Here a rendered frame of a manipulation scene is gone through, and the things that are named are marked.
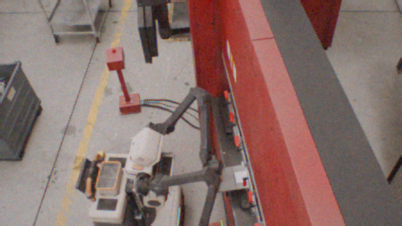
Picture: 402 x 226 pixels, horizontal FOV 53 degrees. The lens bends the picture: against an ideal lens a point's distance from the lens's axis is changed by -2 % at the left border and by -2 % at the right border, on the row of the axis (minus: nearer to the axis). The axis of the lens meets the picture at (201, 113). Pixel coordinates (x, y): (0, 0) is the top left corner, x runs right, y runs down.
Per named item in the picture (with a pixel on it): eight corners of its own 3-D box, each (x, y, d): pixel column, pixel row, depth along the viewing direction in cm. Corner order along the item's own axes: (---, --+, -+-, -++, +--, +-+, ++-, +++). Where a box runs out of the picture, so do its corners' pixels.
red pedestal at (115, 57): (118, 101, 461) (100, 47, 397) (140, 99, 462) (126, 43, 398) (118, 115, 449) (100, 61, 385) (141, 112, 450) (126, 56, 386)
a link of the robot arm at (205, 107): (205, 93, 263) (196, 94, 254) (213, 93, 260) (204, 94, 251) (206, 158, 269) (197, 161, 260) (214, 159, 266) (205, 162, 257)
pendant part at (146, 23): (144, 27, 347) (135, -8, 319) (157, 26, 347) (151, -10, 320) (144, 64, 319) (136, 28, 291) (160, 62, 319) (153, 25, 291)
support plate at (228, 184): (207, 170, 283) (206, 169, 282) (244, 165, 284) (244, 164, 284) (211, 194, 272) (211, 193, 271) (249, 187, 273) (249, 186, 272)
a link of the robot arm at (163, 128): (201, 81, 264) (192, 82, 255) (214, 96, 260) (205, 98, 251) (164, 126, 285) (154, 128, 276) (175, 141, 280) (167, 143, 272)
